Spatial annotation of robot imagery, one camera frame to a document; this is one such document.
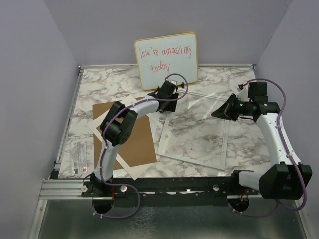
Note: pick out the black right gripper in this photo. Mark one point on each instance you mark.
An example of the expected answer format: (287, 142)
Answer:
(226, 111)

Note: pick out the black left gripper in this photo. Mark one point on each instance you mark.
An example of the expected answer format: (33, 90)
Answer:
(171, 107)

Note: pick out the white picture frame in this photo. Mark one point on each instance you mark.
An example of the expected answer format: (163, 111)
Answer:
(162, 139)

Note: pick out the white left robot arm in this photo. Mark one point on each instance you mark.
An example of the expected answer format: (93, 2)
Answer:
(119, 122)

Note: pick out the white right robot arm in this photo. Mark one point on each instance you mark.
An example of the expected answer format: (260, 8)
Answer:
(287, 177)

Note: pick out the white photo mat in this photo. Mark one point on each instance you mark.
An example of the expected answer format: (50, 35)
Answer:
(135, 171)

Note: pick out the yellow-rimmed whiteboard with writing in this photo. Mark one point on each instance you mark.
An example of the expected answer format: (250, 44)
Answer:
(159, 57)

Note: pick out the brown backing board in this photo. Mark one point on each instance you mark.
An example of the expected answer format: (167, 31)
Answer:
(138, 149)

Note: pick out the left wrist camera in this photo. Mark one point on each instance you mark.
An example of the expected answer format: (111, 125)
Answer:
(173, 82)

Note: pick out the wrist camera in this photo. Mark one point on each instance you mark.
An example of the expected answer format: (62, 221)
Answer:
(173, 82)
(243, 92)

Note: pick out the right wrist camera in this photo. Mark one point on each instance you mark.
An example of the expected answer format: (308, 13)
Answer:
(243, 92)

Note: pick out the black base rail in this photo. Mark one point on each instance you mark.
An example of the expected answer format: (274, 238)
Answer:
(164, 192)

